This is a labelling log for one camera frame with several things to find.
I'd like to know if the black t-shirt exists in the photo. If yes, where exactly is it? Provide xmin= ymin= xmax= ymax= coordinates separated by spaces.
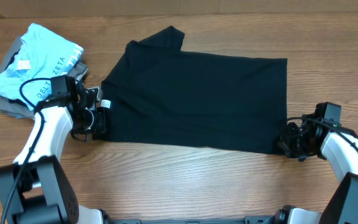
xmin=98 ymin=26 xmax=287 ymax=154

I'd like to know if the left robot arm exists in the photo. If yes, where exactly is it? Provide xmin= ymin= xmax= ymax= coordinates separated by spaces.
xmin=0 ymin=76 xmax=110 ymax=223

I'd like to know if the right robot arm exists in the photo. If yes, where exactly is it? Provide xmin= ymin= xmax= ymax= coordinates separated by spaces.
xmin=269 ymin=102 xmax=358 ymax=224

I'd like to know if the grey folded shirt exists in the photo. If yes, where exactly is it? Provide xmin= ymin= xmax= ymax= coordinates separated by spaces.
xmin=0 ymin=36 xmax=88 ymax=119

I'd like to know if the light blue folded t-shirt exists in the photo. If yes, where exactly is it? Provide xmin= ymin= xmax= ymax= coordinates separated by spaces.
xmin=0 ymin=23 xmax=84 ymax=111

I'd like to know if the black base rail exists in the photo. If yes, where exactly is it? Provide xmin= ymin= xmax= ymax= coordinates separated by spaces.
xmin=108 ymin=215 xmax=274 ymax=224

